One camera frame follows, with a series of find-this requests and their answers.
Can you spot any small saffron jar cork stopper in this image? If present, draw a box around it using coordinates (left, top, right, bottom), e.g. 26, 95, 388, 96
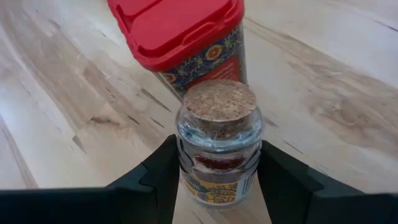
174, 78, 265, 209

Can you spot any smoked paprika tin red lid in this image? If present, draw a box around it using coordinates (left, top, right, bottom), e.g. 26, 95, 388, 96
107, 0, 249, 103

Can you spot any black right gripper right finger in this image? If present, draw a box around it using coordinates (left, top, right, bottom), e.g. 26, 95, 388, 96
257, 139, 398, 224

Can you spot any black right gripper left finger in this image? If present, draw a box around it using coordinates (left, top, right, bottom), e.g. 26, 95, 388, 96
0, 134, 182, 224

